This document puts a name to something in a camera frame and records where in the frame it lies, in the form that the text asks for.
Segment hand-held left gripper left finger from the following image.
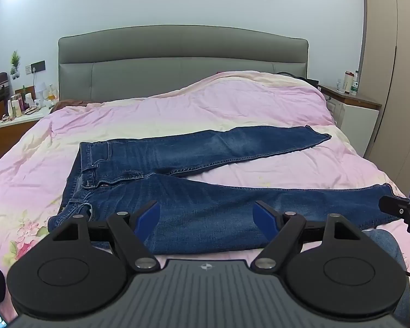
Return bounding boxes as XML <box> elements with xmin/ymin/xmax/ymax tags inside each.
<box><xmin>51</xmin><ymin>200</ymin><xmax>160</xmax><ymax>273</ymax></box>

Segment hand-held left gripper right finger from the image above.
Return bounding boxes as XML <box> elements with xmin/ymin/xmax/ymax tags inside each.
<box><xmin>251</xmin><ymin>200</ymin><xmax>363</xmax><ymax>273</ymax></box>

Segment blue denim pants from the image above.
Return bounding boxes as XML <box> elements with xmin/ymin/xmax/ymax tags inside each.
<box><xmin>48</xmin><ymin>125</ymin><xmax>402</xmax><ymax>255</ymax></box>

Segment person's leg in jeans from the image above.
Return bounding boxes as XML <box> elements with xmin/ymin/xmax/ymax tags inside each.
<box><xmin>362</xmin><ymin>228</ymin><xmax>410</xmax><ymax>328</ymax></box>

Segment white nightstand with brown top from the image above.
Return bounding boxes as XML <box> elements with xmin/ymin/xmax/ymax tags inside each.
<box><xmin>318</xmin><ymin>84</ymin><xmax>383</xmax><ymax>159</ymax></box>

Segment pink floral blanket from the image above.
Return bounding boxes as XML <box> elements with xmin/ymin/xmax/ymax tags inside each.
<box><xmin>0</xmin><ymin>71</ymin><xmax>410</xmax><ymax>325</ymax></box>

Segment beige wardrobe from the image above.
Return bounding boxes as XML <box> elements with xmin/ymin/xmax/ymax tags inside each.
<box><xmin>360</xmin><ymin>0</ymin><xmax>410</xmax><ymax>200</ymax></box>

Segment brown pillow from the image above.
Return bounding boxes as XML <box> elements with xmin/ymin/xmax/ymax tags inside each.
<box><xmin>51</xmin><ymin>99</ymin><xmax>105</xmax><ymax>113</ymax></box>

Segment wooden nightstand with white top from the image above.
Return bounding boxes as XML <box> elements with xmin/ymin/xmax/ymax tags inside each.
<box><xmin>0</xmin><ymin>104</ymin><xmax>55</xmax><ymax>160</ymax></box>

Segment group of cosmetic bottles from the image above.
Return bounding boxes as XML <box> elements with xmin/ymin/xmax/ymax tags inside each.
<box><xmin>2</xmin><ymin>83</ymin><xmax>58</xmax><ymax>122</ymax></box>

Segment grey upholstered bed headboard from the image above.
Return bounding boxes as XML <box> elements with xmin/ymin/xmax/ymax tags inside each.
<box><xmin>57</xmin><ymin>25</ymin><xmax>310</xmax><ymax>105</ymax></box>

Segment small potted plant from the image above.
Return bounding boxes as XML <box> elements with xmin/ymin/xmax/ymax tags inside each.
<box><xmin>10</xmin><ymin>51</ymin><xmax>22</xmax><ymax>76</ymax></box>

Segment black cord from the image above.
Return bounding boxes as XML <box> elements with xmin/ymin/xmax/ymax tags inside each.
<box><xmin>277</xmin><ymin>71</ymin><xmax>320</xmax><ymax>88</ymax></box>

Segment dark wall socket panel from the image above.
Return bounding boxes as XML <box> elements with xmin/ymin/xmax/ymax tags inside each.
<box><xmin>25</xmin><ymin>60</ymin><xmax>46</xmax><ymax>75</ymax></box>

